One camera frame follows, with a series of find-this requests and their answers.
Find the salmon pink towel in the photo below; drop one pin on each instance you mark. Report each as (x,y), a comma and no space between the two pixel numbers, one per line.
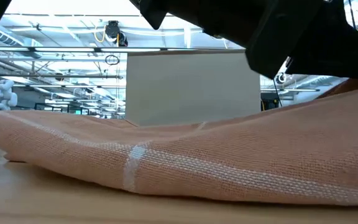
(228,155)

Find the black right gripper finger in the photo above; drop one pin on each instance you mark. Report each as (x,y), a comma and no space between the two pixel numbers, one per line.
(278,37)
(334,53)

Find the beige fabric storage box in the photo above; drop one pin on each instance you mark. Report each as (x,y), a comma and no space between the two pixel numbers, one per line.
(191,90)

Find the black background workstation frame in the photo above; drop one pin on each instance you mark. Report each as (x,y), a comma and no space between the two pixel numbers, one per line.
(70,109)

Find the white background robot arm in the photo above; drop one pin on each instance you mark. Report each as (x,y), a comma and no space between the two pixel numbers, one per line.
(3,96)

